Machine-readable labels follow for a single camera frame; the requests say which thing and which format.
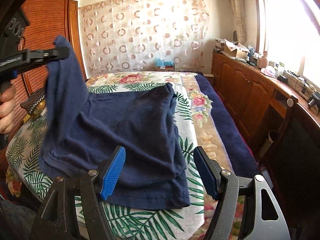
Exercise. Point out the open cardboard box on sideboard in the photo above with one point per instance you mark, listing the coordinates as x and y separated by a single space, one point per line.
233 50

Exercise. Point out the pink bottle on sideboard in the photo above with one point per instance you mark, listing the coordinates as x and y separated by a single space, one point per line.
263 61

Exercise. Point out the navy blue t-shirt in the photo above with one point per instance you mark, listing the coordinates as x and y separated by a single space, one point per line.
84 128

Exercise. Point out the long wooden sideboard cabinet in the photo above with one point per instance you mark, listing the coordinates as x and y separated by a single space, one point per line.
256 103

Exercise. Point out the person's left hand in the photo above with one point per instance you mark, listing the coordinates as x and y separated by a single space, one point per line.
8 104

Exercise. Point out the dark circle-patterned pillow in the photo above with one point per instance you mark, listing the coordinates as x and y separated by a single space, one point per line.
37 100

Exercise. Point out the dark chair with wooden frame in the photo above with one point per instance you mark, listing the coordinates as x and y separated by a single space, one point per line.
292 162

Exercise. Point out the floral and palm-leaf bedspread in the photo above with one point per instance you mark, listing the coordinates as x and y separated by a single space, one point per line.
28 184

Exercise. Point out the grey waste bin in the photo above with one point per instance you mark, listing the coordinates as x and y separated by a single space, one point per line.
272 137

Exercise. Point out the wooden wardrobe with slats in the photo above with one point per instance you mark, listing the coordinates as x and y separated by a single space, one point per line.
48 19

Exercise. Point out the cardboard box with blue tissue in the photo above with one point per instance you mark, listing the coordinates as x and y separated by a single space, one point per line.
164 66

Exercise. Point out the yellow sunflower cushion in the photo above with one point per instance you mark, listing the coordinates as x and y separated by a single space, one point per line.
36 113

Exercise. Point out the navy blue blanket under bedspread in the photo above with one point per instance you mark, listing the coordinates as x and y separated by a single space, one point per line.
239 154

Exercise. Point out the circle-patterned sheer curtain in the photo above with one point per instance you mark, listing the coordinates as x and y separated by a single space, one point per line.
131 35

